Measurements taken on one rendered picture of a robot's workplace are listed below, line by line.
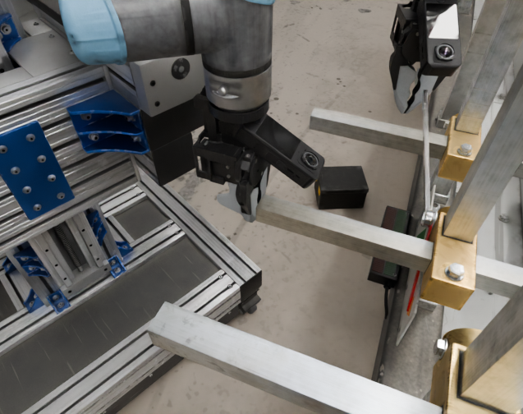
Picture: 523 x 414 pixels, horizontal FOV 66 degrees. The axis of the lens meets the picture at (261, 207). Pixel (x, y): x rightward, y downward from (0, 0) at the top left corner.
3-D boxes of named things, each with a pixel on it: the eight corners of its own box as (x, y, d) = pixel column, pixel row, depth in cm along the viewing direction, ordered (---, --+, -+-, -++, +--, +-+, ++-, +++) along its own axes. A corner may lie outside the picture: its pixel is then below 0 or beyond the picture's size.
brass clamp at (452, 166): (433, 176, 68) (443, 153, 64) (440, 131, 76) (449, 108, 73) (472, 186, 66) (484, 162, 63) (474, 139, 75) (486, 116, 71)
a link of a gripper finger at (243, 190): (248, 196, 59) (247, 149, 52) (259, 200, 58) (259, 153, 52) (235, 218, 56) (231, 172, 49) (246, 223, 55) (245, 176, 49)
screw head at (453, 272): (444, 278, 48) (447, 272, 47) (445, 264, 49) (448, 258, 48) (462, 283, 47) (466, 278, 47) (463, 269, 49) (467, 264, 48)
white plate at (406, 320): (393, 344, 60) (411, 311, 53) (415, 222, 76) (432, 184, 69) (397, 346, 60) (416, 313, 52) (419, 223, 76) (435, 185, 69)
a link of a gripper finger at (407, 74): (398, 97, 71) (412, 46, 64) (405, 117, 67) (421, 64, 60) (380, 97, 71) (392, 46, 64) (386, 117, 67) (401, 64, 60)
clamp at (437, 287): (419, 298, 52) (431, 277, 48) (429, 224, 60) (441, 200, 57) (465, 313, 50) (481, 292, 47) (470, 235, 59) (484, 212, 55)
